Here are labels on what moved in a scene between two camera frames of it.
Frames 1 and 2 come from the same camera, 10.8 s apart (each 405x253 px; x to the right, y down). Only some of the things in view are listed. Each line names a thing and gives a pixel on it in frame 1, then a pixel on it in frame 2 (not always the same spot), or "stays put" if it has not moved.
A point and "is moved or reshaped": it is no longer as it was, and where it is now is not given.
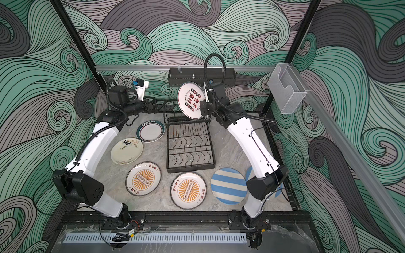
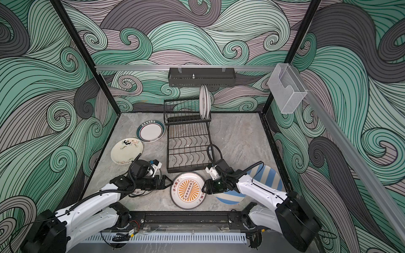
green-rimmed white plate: (150, 130) stays put
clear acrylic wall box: (287, 89) stays put
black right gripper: (205, 110) to (211, 187)
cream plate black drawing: (126, 151) stays put
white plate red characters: (190, 95) is moved or reshaped
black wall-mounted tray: (178, 76) stays put
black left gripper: (154, 106) to (162, 182)
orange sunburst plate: (188, 190) stays put
